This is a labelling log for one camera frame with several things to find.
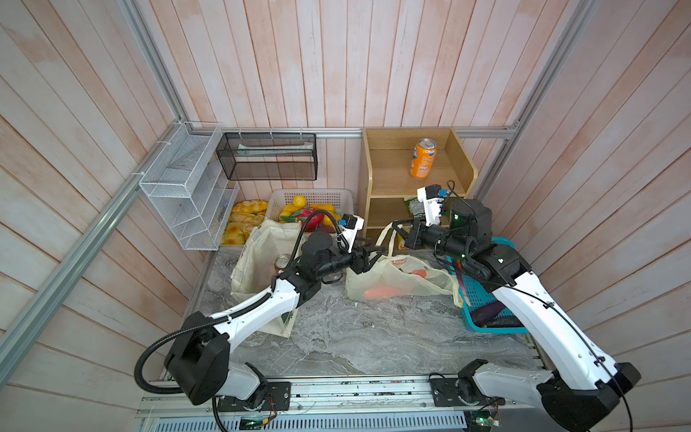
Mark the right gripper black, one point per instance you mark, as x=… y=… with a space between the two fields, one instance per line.
x=414 y=236

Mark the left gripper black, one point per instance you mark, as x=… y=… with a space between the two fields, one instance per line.
x=364 y=264

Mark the yellow plastic bag orange print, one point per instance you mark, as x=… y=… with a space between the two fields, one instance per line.
x=412 y=271

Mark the orange carrot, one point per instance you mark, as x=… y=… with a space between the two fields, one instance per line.
x=383 y=292

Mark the red soda can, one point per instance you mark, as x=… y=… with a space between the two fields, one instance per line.
x=281 y=263

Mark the cream canvas tote bag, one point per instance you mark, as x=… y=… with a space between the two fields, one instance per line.
x=255 y=271

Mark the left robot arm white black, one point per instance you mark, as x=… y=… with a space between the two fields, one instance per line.
x=199 y=358

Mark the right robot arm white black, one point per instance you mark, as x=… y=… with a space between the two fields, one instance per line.
x=586 y=384

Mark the green snack packet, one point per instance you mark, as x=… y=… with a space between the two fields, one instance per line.
x=416 y=208

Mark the wooden shelf unit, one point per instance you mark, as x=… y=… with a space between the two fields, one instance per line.
x=385 y=182

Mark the white plastic fruit basket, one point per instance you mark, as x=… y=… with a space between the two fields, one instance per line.
x=336 y=201

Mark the pink dragon fruit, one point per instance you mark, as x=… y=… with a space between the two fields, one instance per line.
x=307 y=216

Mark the orange soda can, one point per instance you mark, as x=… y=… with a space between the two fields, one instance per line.
x=423 y=158

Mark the yellow lemon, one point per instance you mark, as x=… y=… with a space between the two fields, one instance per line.
x=299 y=202

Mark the purple eggplant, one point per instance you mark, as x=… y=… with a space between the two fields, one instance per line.
x=487 y=313

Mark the tray of yellow breads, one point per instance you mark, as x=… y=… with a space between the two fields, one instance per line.
x=244 y=218

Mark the dark green cucumber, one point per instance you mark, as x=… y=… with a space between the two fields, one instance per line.
x=510 y=322

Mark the black mesh basket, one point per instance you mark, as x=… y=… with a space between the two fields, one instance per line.
x=269 y=156

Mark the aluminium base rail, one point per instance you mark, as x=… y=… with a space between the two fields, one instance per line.
x=361 y=403

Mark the white wire rack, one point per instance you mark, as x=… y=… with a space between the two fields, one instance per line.
x=187 y=185

